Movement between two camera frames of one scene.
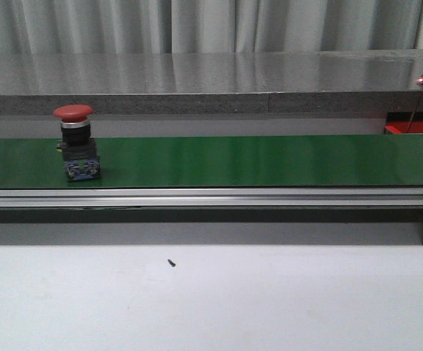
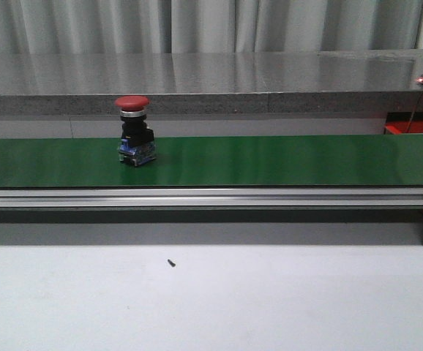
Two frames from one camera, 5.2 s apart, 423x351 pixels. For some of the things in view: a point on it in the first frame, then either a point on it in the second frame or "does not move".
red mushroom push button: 79,150 → 137,144
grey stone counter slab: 209,82 does not move
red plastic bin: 421,122 does not move
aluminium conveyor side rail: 110,198 does not move
